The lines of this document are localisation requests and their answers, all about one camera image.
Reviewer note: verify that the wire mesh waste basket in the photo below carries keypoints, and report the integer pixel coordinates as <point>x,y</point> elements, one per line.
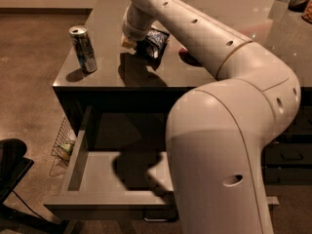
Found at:
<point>62,148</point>

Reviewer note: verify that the white paper bowl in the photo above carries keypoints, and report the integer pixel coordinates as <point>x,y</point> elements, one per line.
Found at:
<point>183,52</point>

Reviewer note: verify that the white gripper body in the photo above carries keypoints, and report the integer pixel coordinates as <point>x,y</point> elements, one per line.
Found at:
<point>133,31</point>

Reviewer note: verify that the metal drawer handle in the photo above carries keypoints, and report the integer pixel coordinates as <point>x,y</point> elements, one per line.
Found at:
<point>160,215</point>

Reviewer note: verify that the dark grey counter cabinet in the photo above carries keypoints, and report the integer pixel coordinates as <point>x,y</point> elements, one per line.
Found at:
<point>104,65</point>

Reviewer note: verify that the silver blue drink can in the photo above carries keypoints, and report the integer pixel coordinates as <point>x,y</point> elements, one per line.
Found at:
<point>83,47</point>

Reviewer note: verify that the dark lower side drawers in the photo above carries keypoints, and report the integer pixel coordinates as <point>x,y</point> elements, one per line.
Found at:
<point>287,160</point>

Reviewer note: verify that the open grey top drawer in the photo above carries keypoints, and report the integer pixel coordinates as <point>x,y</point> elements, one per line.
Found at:
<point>113,173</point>

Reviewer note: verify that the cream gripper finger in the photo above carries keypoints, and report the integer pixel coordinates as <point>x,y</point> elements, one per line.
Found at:
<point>128,42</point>

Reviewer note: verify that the black chair base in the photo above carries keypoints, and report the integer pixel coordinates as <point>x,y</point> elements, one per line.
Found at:
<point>13,167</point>

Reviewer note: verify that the blue chip bag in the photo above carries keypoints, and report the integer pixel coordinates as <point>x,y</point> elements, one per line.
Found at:
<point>154,44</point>

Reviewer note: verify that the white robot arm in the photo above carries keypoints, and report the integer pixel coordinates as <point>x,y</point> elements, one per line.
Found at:
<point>215,133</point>

